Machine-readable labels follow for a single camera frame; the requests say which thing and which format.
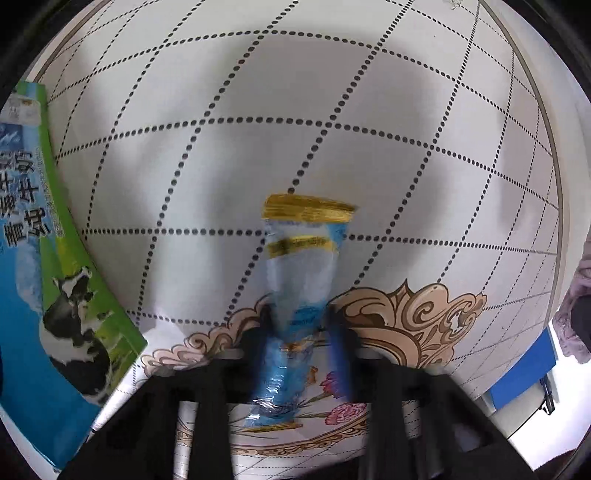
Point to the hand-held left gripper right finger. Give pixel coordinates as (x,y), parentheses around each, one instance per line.
(341,355)

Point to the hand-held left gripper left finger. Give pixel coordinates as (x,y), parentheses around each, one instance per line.
(256,344)

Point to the blue tube packet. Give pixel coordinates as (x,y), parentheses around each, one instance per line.
(300,277)

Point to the printed cardboard box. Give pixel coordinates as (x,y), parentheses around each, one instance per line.
(51,300)

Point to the pink fuzzy cloth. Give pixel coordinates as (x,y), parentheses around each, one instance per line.
(577,277)

